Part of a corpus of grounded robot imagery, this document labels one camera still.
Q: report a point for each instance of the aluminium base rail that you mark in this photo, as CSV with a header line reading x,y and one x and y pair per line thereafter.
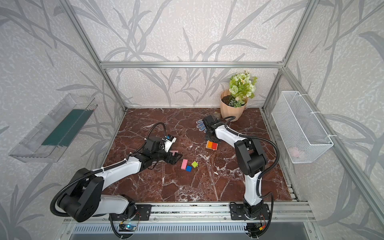
x,y
222,212

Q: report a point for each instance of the green artificial plant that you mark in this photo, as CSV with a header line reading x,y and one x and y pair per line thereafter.
x,y
242,87

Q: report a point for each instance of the orange block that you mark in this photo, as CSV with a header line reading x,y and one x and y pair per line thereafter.
x,y
209,145

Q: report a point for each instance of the red block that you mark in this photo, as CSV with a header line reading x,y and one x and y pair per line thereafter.
x,y
214,146

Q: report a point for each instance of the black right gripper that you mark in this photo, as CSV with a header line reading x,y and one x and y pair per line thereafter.
x,y
207,124

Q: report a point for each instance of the green block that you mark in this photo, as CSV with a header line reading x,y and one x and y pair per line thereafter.
x,y
194,164

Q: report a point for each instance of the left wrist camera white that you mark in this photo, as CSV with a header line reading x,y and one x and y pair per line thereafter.
x,y
168,141

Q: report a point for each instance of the beige flower pot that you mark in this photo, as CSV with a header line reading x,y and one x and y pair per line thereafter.
x,y
227,111

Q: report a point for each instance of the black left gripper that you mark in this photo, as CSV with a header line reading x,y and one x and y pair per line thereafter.
x,y
167,156

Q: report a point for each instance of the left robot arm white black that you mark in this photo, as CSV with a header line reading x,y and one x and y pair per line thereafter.
x,y
83,197

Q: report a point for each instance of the clear plastic tray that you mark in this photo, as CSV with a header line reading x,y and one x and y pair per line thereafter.
x,y
47,142

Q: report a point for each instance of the grey slotted scoop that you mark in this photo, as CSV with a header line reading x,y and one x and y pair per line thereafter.
x,y
216,115

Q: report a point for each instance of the white wire basket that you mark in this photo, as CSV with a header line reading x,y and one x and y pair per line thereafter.
x,y
303,135

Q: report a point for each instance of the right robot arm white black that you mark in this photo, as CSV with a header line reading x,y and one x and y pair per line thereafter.
x,y
252,161

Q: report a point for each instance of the green circuit board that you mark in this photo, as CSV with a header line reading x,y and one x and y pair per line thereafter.
x,y
127,227

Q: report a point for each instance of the blue dotted work glove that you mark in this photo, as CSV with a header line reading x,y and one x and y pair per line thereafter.
x,y
201,126

